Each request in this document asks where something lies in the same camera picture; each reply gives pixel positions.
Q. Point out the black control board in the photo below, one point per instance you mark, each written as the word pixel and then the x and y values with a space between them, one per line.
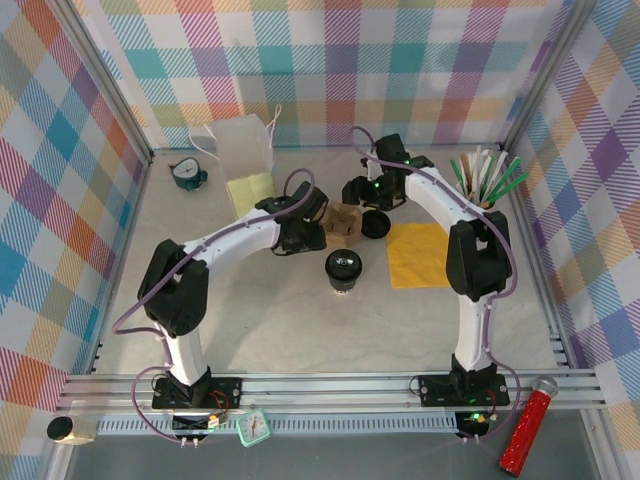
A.
pixel 190 422
pixel 467 425

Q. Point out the mint square alarm clock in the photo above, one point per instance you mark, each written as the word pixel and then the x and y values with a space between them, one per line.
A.
pixel 254 427

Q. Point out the black paper coffee cup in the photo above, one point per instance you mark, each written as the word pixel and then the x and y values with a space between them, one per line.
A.
pixel 344 287

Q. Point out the yellow paper napkin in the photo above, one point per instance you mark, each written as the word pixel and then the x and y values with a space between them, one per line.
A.
pixel 417 260

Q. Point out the brown wooden stirrer stick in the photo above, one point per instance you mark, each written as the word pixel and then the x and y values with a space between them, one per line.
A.
pixel 466 172

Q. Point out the white stirrer stick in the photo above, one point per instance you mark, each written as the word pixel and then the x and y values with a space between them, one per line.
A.
pixel 477 165
pixel 497 170
pixel 486 172

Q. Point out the green stirrer stick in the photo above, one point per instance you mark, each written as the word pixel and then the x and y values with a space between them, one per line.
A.
pixel 515 185
pixel 507 175
pixel 457 172

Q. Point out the dark teal alarm clock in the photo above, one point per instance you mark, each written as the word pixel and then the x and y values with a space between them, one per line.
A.
pixel 186 171

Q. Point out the brass block with black disc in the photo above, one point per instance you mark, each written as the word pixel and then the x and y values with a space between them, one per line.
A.
pixel 75 432

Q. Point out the aluminium frame post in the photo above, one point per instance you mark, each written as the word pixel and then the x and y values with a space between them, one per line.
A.
pixel 105 75
pixel 542 75

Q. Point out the black plastic cup lid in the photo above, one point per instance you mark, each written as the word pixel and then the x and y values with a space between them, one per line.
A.
pixel 343 265

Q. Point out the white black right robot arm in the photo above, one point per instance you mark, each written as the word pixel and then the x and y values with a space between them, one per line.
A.
pixel 470 330

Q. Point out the red glitter toy microphone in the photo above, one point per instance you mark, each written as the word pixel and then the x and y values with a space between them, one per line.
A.
pixel 525 425

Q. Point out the printed paper takeout bag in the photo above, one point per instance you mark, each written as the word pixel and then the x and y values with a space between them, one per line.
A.
pixel 240 145

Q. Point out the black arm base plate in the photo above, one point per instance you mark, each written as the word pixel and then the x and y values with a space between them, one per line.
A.
pixel 435 390
pixel 225 392

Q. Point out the aluminium triple mounting rail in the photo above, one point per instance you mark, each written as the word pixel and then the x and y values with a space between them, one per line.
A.
pixel 325 390

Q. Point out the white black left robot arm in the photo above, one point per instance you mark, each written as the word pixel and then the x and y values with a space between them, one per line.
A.
pixel 225 237

